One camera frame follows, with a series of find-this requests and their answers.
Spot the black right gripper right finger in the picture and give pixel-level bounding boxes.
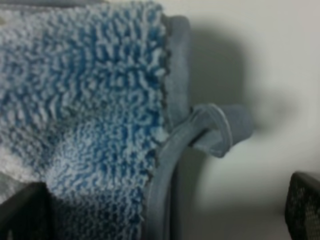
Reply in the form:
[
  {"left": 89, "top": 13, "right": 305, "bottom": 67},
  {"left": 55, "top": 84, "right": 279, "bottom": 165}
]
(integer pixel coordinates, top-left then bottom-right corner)
[{"left": 284, "top": 172, "right": 320, "bottom": 240}]

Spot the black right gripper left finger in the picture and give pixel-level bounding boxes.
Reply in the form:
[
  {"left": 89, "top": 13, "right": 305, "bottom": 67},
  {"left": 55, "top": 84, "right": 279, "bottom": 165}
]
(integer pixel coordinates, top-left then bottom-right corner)
[{"left": 0, "top": 183, "right": 54, "bottom": 240}]

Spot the blue white striped towel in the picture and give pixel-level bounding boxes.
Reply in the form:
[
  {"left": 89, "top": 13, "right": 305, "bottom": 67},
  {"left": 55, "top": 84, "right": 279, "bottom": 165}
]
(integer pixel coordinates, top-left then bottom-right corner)
[{"left": 0, "top": 0, "right": 253, "bottom": 240}]

